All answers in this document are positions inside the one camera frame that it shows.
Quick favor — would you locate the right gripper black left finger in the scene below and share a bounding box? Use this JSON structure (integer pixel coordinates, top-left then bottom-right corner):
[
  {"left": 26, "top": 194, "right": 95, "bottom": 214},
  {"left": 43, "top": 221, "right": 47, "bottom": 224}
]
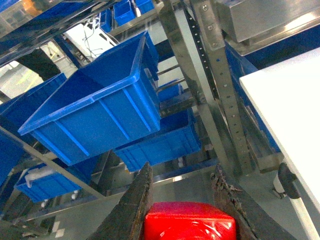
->
[{"left": 88, "top": 162, "right": 153, "bottom": 240}]

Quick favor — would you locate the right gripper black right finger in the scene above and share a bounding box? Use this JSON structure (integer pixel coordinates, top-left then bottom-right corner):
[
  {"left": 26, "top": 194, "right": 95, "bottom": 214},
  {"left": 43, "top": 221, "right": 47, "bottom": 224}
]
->
[{"left": 210, "top": 163, "right": 295, "bottom": 240}]

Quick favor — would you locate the red toy block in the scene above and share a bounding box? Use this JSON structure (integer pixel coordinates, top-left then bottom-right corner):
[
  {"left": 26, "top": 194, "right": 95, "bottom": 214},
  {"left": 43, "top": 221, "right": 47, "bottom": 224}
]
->
[{"left": 143, "top": 201, "right": 237, "bottom": 240}]

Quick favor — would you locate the blue bin on side rack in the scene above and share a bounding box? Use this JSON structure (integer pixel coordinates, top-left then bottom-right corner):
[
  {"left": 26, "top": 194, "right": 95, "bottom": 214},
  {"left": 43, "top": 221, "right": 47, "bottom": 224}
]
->
[{"left": 18, "top": 31, "right": 161, "bottom": 166}]

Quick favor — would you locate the perforated steel rack post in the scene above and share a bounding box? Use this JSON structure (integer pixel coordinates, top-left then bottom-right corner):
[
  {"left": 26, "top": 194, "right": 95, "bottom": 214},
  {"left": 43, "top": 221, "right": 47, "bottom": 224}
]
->
[{"left": 190, "top": 0, "right": 253, "bottom": 175}]

